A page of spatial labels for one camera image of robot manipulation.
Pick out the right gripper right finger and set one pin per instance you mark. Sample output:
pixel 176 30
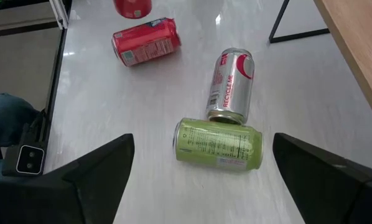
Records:
pixel 335 193

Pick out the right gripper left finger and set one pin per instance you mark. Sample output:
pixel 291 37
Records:
pixel 64 196

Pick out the green soda can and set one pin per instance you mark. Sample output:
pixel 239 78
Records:
pixel 218 144

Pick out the wooden shelf with black legs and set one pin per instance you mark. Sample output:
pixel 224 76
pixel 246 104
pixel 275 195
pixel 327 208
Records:
pixel 360 46

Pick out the person's leg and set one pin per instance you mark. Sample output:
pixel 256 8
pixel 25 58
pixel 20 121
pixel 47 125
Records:
pixel 5 121

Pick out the silver Diet Coke can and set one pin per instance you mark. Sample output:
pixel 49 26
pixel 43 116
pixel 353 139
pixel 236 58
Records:
pixel 231 87

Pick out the black table-level camera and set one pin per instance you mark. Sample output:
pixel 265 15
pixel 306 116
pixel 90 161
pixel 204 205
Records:
pixel 29 158

